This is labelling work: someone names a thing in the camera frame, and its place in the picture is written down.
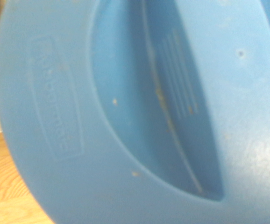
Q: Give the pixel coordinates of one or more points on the blue plastic container lid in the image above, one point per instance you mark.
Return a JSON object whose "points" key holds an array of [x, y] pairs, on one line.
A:
{"points": [[149, 116]]}

